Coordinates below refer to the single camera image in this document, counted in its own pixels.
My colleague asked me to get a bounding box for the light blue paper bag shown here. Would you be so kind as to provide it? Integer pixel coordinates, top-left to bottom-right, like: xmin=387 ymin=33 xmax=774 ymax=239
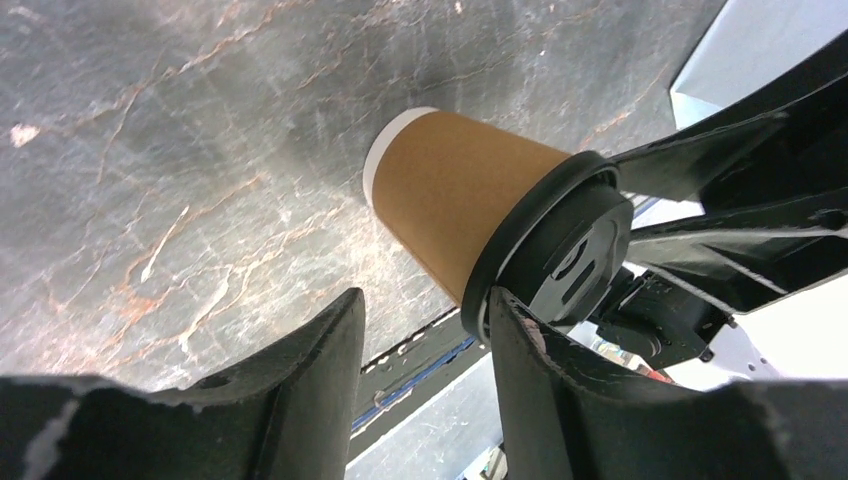
xmin=669 ymin=0 xmax=847 ymax=130

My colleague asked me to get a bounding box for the black coffee cup lid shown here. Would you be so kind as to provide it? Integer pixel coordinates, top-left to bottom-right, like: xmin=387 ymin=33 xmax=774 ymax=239
xmin=460 ymin=151 xmax=634 ymax=343

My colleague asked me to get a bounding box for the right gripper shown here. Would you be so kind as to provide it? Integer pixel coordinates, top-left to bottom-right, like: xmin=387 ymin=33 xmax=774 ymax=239
xmin=588 ymin=46 xmax=847 ymax=370

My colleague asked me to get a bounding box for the brown paper coffee cup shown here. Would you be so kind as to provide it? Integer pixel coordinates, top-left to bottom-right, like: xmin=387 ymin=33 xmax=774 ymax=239
xmin=362 ymin=107 xmax=570 ymax=304

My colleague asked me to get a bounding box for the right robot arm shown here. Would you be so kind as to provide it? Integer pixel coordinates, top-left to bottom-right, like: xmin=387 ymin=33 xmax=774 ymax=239
xmin=592 ymin=35 xmax=847 ymax=390

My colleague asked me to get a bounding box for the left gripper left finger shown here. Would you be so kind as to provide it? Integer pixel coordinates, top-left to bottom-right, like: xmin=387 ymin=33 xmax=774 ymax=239
xmin=1 ymin=288 xmax=365 ymax=479

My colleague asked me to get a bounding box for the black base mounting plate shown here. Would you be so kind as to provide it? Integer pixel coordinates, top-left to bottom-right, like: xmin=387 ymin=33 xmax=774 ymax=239
xmin=348 ymin=308 xmax=488 ymax=461

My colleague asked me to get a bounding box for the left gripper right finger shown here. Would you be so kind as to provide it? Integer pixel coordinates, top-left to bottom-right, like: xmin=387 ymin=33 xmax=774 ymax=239
xmin=489 ymin=287 xmax=847 ymax=479

